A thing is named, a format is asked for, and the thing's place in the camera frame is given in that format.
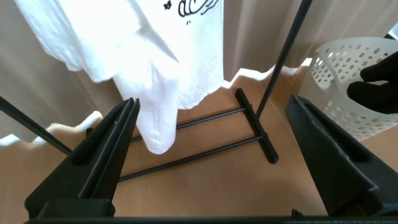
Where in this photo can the white printed t-shirt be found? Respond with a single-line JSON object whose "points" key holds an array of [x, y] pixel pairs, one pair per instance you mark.
{"points": [[140, 56]]}

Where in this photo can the white laundry basket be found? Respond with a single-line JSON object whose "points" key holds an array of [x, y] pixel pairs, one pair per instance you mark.
{"points": [[335, 62]]}

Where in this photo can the beige curtain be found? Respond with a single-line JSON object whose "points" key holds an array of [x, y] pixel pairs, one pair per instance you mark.
{"points": [[37, 87]]}

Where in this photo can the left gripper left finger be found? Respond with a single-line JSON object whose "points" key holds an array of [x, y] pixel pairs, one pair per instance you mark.
{"points": [[56, 193]]}

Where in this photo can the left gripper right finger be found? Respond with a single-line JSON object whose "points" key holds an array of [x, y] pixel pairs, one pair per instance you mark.
{"points": [[348, 186]]}

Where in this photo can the black clothes rack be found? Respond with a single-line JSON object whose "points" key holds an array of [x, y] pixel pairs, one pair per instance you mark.
{"points": [[258, 124]]}

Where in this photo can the black garment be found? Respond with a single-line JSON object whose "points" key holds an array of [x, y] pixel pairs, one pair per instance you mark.
{"points": [[376, 93]]}

